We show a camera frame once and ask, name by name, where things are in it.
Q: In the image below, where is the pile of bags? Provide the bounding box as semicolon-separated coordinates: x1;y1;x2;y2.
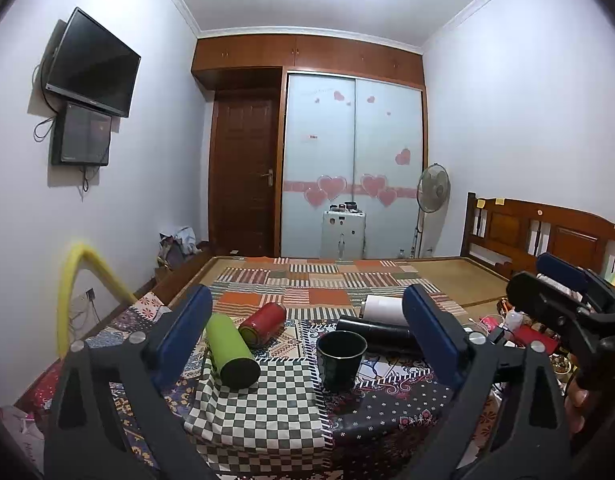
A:
157;226;202;272

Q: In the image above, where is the wooden wardrobe with sliding doors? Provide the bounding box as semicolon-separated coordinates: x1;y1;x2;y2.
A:
191;33;429;261

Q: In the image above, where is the person's right hand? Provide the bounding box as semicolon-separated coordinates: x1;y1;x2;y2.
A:
562;382;596;436

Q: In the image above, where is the patchwork striped blanket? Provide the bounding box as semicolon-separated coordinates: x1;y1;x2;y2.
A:
206;257;469;322

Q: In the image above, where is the tall black cup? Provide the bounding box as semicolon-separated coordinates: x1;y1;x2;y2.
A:
335;314;429;359

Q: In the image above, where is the wooden headboard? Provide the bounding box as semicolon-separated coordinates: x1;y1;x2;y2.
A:
460;192;615;282

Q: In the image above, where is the short black cup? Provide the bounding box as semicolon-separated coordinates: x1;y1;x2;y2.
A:
316;330;369;392

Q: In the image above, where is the red cup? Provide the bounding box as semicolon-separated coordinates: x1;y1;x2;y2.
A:
238;302;288;350

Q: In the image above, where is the wall-mounted television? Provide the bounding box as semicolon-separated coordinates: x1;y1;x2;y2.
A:
44;7;142;119

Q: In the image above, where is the standing fan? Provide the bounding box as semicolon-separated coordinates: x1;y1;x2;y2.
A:
413;163;451;260

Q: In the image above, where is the white appliance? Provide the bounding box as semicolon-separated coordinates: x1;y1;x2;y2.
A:
320;201;367;261

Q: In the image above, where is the wooden door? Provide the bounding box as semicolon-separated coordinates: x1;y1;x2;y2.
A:
208;89;281;257

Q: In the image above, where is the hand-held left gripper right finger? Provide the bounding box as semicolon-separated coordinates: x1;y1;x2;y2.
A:
401;283;573;480

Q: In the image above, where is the white cup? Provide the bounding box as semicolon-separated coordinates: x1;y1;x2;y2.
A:
362;294;411;328

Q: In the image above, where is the red packet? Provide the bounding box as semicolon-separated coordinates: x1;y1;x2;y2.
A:
491;322;559;357

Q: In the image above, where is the checkered cloth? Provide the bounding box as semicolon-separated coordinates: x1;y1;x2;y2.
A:
184;347;334;454

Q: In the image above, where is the woven bed mat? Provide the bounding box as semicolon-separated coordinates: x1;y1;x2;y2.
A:
166;255;511;312

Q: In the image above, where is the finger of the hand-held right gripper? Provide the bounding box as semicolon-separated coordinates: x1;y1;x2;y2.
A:
506;271;588;342
535;252;613;302

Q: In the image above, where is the yellow foam tube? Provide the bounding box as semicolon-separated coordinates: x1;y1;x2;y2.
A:
57;242;138;362

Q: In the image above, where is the white plastic bag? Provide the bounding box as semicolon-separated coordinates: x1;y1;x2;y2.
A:
2;404;47;467

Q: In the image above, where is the small wall-mounted monitor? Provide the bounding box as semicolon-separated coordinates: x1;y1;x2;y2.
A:
50;101;113;167

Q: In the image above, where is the green cup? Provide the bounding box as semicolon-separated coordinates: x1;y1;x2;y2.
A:
205;313;262;390

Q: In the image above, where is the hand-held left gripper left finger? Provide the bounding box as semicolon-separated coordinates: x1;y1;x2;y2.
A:
42;284;224;480

